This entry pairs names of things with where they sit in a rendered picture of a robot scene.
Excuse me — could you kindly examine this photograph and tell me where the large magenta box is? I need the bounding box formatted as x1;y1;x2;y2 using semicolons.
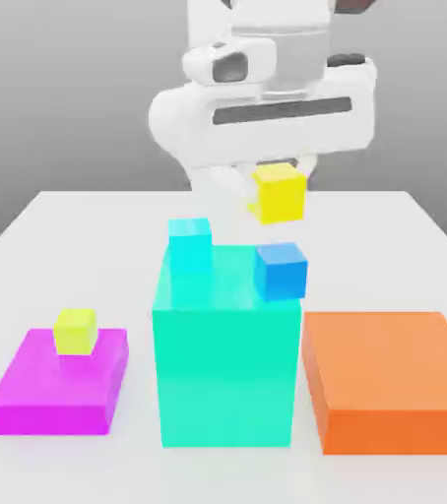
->
0;328;131;437

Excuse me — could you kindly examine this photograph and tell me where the small blue cube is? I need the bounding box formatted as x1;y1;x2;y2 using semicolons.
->
254;242;310;303

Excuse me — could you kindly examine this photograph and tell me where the large teal box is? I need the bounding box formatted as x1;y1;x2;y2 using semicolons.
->
151;243;304;450

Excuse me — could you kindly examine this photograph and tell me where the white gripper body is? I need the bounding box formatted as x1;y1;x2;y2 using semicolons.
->
200;69;377;168

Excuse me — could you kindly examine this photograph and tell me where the small cyan cube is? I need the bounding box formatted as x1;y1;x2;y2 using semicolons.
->
167;218;214;277

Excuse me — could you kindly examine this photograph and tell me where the large orange box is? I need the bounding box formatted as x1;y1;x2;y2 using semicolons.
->
300;311;447;457

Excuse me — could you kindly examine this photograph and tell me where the small lime yellow cube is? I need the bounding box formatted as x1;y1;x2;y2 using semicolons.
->
52;308;99;356

